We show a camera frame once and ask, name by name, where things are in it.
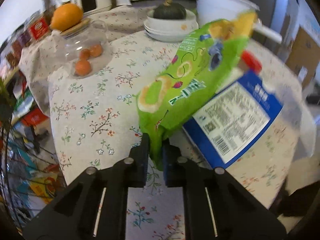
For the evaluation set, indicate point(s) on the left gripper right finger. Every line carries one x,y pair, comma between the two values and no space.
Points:
178,171

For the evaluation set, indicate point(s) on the large orange fruit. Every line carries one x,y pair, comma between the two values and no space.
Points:
66,16

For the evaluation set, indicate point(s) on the red snack wrapper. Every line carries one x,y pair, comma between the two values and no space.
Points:
251,62

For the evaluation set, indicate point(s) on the small orange in jar front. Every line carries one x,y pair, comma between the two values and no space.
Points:
82,68

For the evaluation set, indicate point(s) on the green snack bag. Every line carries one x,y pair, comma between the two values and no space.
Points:
204,59

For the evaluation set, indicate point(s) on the dark green pumpkin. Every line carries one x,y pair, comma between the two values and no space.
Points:
170,10

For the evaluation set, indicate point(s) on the white floral bowl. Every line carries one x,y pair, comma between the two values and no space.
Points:
186,25

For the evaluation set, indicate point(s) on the white stacked plates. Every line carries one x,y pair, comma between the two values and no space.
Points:
168,36

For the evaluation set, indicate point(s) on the black wire rack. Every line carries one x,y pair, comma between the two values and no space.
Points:
31,176

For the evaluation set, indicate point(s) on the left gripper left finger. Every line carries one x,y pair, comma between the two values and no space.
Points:
132,170

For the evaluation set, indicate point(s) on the dark spice jar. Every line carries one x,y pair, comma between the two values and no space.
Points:
17,42

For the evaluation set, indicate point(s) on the clear plastic bottle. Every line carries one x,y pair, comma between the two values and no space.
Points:
296,112

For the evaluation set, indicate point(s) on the floral tablecloth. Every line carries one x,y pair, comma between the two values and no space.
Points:
95,124

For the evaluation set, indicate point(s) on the small orange in jar right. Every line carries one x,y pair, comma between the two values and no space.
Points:
95,50

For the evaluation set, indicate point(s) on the blue white carton box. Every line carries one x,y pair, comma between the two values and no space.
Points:
233,120

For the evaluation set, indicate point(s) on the white electric cooking pot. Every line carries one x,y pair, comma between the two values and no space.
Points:
226,19

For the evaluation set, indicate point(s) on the red label spice jar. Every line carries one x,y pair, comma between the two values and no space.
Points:
37,26

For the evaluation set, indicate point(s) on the small orange in jar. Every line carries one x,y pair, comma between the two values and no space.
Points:
84,54
95,50
82,68

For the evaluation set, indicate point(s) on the glass jar with cork lid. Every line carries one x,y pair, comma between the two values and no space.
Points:
81,36

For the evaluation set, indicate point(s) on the upper cardboard box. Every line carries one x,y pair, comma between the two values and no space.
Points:
304,57

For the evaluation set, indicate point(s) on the small orange in jar middle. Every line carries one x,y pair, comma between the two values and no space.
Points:
84,54

